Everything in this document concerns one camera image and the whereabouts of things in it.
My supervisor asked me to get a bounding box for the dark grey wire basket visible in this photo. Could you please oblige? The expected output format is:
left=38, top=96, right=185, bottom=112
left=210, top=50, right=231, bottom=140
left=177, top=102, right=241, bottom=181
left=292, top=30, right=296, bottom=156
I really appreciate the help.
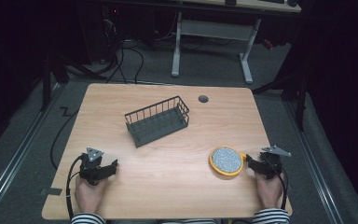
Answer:
left=124, top=95, right=191, bottom=148

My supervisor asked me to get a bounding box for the black cable bundle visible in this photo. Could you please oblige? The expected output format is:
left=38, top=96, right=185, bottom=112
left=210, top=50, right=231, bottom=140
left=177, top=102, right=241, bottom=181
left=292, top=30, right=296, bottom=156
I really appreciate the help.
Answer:
left=101, top=18, right=145, bottom=85

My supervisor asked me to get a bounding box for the dark computer tower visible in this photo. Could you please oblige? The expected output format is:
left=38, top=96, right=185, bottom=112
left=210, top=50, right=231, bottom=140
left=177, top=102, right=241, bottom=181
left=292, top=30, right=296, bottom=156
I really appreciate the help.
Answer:
left=85, top=4, right=124, bottom=64

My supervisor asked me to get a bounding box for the person's left hand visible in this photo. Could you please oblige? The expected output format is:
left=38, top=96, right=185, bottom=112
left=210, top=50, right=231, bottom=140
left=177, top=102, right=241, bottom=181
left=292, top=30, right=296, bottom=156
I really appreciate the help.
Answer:
left=74, top=175, right=110, bottom=216

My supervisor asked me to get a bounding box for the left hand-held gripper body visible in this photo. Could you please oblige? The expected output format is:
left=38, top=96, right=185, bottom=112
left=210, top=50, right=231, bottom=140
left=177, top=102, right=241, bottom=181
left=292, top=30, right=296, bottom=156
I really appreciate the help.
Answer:
left=78, top=147, right=107, bottom=187

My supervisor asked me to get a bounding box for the person's right hand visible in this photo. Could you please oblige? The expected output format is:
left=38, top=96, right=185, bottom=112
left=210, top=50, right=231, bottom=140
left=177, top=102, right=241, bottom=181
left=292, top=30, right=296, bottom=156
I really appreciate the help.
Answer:
left=255, top=171, right=284, bottom=210

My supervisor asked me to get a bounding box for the right hand-held gripper cable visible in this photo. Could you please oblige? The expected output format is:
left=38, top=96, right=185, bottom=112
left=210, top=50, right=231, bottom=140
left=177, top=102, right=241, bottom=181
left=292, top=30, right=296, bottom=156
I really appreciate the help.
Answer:
left=268, top=161, right=289, bottom=210

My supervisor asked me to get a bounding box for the left hand-held gripper cable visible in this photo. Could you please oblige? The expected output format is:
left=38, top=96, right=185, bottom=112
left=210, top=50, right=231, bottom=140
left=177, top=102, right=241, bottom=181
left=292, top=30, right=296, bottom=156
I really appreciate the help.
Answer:
left=65, top=155, right=84, bottom=220

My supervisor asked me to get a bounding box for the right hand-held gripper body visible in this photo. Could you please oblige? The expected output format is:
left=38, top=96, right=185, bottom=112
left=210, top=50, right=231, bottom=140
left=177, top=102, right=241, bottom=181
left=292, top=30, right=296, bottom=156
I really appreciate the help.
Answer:
left=259, top=145, right=293, bottom=181

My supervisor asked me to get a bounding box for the black floor cable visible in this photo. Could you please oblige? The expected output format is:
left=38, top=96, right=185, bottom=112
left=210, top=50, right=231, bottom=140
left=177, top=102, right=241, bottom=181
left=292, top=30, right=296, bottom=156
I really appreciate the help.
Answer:
left=49, top=108, right=80, bottom=171

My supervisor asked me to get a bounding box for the white frame desk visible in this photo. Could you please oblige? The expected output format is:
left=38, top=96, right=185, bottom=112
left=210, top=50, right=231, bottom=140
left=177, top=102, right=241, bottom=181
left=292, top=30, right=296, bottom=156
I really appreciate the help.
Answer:
left=171, top=0, right=302, bottom=85

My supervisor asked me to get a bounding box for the metal floor rail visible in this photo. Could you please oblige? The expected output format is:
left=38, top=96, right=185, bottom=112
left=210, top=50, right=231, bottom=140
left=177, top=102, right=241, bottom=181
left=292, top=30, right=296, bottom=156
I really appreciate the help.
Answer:
left=283, top=100, right=345, bottom=224
left=0, top=83, right=62, bottom=220

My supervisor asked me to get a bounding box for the yellow round speckled pad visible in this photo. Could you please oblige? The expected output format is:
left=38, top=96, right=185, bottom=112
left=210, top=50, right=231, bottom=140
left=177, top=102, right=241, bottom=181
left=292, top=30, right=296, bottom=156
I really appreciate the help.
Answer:
left=209, top=145, right=247, bottom=178

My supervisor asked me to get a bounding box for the hand-held gripper cable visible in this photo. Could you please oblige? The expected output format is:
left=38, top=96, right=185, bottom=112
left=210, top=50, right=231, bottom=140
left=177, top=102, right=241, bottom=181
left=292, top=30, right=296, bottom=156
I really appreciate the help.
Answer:
left=65, top=155, right=84, bottom=220
left=268, top=161, right=289, bottom=210

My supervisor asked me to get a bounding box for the grey tape strip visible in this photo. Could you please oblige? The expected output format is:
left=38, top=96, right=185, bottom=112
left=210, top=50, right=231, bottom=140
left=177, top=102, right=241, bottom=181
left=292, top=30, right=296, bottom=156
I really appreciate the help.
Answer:
left=39, top=187, right=63, bottom=197

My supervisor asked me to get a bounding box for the black metal stand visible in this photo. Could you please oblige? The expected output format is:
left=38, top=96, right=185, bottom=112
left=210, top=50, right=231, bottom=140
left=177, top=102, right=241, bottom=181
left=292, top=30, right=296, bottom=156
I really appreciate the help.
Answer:
left=39, top=50, right=106, bottom=112
left=251, top=43, right=310, bottom=133

